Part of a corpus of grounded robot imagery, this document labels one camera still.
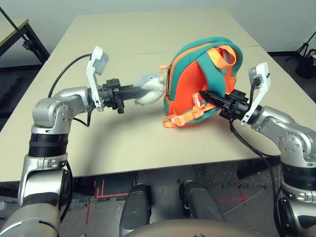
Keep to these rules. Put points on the teal and orange backpack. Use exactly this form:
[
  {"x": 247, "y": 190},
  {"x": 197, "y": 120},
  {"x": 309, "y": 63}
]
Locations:
[{"x": 187, "y": 84}]

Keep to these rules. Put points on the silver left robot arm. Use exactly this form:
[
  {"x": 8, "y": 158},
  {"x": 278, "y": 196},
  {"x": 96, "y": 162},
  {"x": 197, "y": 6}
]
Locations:
[{"x": 47, "y": 148}]

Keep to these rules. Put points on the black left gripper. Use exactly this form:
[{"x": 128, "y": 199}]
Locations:
[{"x": 112, "y": 95}]

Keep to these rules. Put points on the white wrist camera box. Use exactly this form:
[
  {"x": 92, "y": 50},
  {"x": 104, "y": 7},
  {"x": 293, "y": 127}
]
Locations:
[
  {"x": 95, "y": 74},
  {"x": 261, "y": 84}
]

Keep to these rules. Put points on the grey robot torso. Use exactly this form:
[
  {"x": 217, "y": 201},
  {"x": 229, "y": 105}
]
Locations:
[{"x": 185, "y": 229}]

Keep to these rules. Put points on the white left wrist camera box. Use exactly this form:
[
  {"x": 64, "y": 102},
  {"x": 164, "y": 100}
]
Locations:
[{"x": 95, "y": 74}]

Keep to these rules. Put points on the black tripod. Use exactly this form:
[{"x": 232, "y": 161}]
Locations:
[{"x": 304, "y": 44}]

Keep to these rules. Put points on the black bag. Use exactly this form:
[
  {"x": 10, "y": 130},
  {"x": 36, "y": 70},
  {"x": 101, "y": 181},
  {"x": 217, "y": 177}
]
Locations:
[{"x": 306, "y": 70}]

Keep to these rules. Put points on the robot leg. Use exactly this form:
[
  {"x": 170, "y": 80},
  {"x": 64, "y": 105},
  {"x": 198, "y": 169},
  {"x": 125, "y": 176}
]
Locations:
[
  {"x": 200, "y": 205},
  {"x": 135, "y": 207}
]

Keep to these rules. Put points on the robot right leg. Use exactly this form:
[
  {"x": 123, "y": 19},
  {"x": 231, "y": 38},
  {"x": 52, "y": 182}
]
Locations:
[{"x": 200, "y": 205}]

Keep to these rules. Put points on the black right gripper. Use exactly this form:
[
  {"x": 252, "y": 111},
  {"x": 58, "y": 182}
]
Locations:
[{"x": 234, "y": 106}]

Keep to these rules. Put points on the robot left leg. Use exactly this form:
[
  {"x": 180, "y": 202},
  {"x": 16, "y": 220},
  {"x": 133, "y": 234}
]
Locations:
[{"x": 135, "y": 207}]

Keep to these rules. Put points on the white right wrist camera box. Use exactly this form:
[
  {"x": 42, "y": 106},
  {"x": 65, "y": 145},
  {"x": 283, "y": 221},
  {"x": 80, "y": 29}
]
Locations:
[{"x": 261, "y": 84}]

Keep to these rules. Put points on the red cross floor tape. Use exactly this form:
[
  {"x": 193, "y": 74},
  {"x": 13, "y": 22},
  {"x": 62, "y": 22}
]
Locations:
[{"x": 239, "y": 197}]

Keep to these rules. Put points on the red L-shaped floor tape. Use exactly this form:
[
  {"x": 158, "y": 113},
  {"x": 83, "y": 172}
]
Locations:
[{"x": 101, "y": 196}]

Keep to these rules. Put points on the black-framed side table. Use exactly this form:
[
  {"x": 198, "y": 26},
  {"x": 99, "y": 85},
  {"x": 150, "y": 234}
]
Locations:
[{"x": 32, "y": 42}]

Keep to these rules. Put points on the grey plush toy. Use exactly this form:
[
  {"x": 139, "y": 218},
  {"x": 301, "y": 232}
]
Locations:
[{"x": 151, "y": 86}]

